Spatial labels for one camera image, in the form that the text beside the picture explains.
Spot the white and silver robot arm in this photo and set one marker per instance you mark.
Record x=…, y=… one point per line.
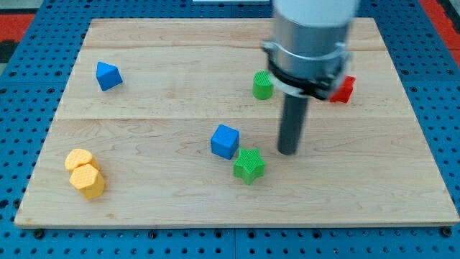
x=307, y=57

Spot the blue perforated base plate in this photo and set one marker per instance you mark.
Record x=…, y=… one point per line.
x=36, y=75

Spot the yellow cylinder block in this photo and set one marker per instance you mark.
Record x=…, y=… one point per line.
x=79, y=157

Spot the red block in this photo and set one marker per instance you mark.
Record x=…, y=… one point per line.
x=344, y=91

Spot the blue cube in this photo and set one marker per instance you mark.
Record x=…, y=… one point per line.
x=225, y=141

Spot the yellow hexagon block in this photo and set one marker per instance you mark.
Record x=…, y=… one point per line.
x=88, y=181

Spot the blue triangular prism block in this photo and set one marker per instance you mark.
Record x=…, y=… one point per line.
x=108, y=76

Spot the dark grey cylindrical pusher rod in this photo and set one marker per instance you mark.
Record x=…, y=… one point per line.
x=291, y=124

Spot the light wooden board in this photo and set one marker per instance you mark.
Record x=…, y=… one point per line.
x=361, y=164

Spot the green cylinder block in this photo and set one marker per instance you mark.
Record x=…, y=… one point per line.
x=262, y=86

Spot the green star block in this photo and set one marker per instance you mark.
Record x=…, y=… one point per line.
x=249, y=165

